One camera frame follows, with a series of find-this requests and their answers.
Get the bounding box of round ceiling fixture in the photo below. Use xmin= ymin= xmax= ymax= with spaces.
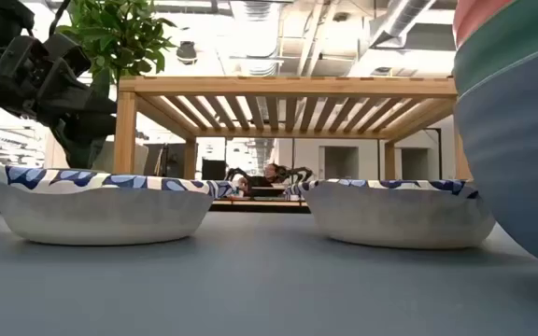
xmin=176 ymin=40 xmax=199 ymax=65

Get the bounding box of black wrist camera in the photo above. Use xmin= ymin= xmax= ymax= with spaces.
xmin=43 ymin=31 xmax=93 ymax=79

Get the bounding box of silver ceiling duct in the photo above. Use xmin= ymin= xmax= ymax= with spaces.
xmin=369 ymin=0 xmax=438 ymax=49

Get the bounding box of pink plastic bowl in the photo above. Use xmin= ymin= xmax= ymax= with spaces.
xmin=453 ymin=0 xmax=517 ymax=49

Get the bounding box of large white plant pot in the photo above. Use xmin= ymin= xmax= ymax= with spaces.
xmin=92 ymin=141 xmax=149 ymax=176

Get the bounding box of background wooden table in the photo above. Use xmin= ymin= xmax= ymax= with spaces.
xmin=211 ymin=198 xmax=310 ymax=209

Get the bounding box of person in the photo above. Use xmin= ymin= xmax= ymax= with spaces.
xmin=236 ymin=162 xmax=293 ymax=198

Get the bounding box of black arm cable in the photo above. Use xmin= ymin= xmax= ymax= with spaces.
xmin=48 ymin=0 xmax=73 ymax=37

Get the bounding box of leafy green plant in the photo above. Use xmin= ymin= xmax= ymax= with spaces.
xmin=56 ymin=0 xmax=179 ymax=94

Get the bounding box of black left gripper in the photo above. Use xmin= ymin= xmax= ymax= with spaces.
xmin=0 ymin=35 xmax=119 ymax=158

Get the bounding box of black desk monitor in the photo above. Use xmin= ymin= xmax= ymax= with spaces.
xmin=201 ymin=158 xmax=228 ymax=181

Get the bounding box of wooden slatted shelf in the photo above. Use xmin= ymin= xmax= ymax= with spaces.
xmin=112 ymin=76 xmax=474 ymax=181

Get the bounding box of blue floral paper bowl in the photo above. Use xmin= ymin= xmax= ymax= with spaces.
xmin=0 ymin=162 xmax=238 ymax=247
xmin=285 ymin=178 xmax=498 ymax=250

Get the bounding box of green bowl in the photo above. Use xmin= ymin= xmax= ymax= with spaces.
xmin=452 ymin=0 xmax=538 ymax=98

